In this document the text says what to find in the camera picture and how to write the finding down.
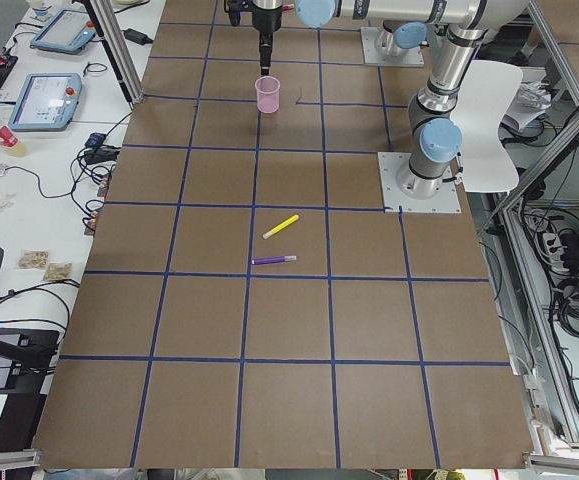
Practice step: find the snack bag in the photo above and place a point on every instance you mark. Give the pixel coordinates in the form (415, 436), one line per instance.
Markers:
(33, 259)
(58, 271)

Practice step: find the pink mesh cup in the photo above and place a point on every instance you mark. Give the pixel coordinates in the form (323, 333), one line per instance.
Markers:
(267, 94)

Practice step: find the black power adapter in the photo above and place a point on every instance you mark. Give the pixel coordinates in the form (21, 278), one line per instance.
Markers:
(137, 37)

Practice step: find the purple pen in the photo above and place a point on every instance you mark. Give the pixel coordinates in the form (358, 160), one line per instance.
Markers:
(273, 260)

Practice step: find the white plastic chair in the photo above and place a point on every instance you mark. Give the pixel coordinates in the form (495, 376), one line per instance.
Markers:
(486, 93)

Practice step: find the yellow highlighter pen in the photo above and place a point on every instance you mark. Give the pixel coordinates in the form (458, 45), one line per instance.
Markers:
(281, 226)

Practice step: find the black monitor stand base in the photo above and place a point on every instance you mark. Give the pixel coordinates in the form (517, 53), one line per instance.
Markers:
(25, 357)

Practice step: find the aluminium frame post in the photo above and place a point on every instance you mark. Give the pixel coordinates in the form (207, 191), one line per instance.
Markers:
(108, 30)

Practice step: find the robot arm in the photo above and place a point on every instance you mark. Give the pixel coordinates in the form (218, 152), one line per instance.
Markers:
(436, 139)
(313, 14)

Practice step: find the brown paper table mat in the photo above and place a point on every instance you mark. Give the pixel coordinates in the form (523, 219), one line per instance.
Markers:
(380, 347)

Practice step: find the near blue teach pendant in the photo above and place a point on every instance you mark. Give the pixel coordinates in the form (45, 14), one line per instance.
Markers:
(47, 102)

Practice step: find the blue teach pendant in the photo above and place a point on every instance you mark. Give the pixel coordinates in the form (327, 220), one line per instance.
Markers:
(47, 102)
(68, 32)

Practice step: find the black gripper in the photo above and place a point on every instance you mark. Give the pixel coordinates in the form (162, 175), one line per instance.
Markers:
(264, 21)

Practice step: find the bottle with red cap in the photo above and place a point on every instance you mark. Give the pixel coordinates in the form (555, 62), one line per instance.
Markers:
(10, 143)

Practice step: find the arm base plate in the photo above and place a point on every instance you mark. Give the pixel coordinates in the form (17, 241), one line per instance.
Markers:
(400, 47)
(403, 192)

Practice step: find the far blue teach pendant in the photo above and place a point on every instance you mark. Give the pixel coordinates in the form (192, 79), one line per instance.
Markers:
(68, 32)

